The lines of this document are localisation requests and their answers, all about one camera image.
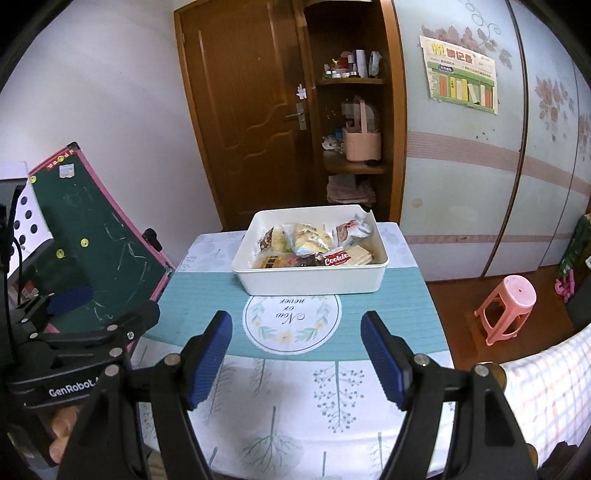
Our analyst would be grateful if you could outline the green bag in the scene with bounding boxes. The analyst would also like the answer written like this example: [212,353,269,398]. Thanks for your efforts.
[558,215,591,278]

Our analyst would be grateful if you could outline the white plastic bin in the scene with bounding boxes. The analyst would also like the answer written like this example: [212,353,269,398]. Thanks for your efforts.
[232,206,390,296]

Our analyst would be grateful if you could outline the clear bag of yellow puffs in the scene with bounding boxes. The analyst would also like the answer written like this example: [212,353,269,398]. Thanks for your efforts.
[284,223,333,254]

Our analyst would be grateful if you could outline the wall poster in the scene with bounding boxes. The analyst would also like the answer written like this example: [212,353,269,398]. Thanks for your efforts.
[419,34,499,115]

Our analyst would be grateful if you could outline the pink plastic stool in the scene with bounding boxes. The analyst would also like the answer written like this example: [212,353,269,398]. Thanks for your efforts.
[475,274,537,347]

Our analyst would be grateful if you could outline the metal door handle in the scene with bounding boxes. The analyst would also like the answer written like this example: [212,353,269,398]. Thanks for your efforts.
[285,102,306,131]

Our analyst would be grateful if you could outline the teal striped placemat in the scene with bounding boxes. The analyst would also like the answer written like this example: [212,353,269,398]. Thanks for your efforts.
[148,265,448,363]

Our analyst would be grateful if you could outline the checked bed blanket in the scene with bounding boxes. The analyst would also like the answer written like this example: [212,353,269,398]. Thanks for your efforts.
[501,323,591,462]

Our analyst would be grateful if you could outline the wooden corner shelf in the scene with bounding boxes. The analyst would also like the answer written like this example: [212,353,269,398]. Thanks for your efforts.
[302,0,407,222]

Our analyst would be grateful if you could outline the white green biscuit packet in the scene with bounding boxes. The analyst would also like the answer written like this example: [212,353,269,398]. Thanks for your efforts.
[323,244,375,267]

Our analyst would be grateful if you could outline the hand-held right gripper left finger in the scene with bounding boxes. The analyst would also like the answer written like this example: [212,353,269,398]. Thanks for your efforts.
[55,310,234,480]

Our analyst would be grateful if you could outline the brown wooden door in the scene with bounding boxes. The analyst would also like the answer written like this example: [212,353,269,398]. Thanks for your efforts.
[174,0,319,232]

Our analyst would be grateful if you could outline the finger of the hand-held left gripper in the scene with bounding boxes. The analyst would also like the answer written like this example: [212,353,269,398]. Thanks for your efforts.
[28,300,161,358]
[9,284,94,337]

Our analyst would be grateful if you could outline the red and white snack packet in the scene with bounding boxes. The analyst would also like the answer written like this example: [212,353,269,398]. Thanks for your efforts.
[335,217,372,245]

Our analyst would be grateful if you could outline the pink toy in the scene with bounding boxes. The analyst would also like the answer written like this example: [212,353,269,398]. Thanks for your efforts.
[554,274,575,303]

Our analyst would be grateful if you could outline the white perforated board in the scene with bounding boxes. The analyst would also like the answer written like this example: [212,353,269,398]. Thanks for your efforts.
[9,178,55,252]

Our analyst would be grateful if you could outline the pink framed green chalkboard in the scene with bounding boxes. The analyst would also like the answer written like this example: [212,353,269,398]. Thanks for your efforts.
[28,143,176,333]

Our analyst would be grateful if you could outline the clear bag of orange crackers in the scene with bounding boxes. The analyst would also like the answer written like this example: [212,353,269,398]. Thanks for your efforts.
[252,253,296,269]

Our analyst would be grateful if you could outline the person's left hand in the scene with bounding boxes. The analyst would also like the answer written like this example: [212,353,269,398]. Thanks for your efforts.
[48,405,84,464]

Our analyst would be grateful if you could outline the floral sliding wardrobe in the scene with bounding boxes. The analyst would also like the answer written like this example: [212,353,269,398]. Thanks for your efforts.
[392,0,591,282]

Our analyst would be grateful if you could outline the row of small bottles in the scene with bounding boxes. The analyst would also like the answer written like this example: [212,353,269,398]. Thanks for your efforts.
[323,48,384,80]

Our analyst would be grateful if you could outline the pink basket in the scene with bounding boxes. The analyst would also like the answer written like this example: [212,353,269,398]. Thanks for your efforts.
[342,97,383,163]

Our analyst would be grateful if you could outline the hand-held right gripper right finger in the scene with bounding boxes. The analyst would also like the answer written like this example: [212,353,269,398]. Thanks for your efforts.
[360,311,539,480]

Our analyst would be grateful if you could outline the folded towels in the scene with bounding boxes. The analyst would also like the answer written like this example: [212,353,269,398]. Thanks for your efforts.
[327,174,377,204]

